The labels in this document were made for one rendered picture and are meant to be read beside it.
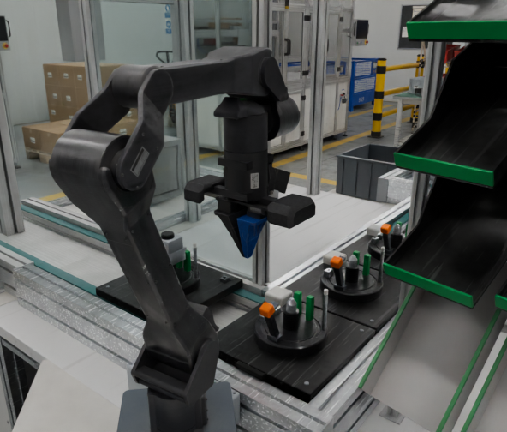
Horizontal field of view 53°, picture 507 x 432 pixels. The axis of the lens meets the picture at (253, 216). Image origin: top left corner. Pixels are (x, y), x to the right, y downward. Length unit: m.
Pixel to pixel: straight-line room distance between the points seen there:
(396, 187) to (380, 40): 10.27
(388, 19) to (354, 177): 9.44
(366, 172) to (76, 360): 2.10
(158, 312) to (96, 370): 0.59
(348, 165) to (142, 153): 2.55
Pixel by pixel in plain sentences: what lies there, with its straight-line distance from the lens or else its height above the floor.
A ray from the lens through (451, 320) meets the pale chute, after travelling 0.84.
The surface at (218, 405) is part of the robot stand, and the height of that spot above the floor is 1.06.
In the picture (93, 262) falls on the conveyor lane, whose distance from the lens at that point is 1.47.
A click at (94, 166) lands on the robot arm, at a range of 0.43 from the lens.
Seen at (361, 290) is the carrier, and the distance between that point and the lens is 1.13.
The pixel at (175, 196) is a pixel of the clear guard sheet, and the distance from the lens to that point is 1.32.
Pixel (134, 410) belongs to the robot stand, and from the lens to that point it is 0.71.
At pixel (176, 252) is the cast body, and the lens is 1.15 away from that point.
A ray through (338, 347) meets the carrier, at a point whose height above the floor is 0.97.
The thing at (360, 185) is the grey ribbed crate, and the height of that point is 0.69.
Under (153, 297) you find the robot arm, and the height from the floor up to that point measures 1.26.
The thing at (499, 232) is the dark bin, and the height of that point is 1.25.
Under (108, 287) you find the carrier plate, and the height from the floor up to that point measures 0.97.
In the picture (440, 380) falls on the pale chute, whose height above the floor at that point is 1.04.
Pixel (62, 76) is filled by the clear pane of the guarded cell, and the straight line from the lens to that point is 2.11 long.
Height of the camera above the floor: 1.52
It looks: 20 degrees down
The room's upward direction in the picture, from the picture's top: straight up
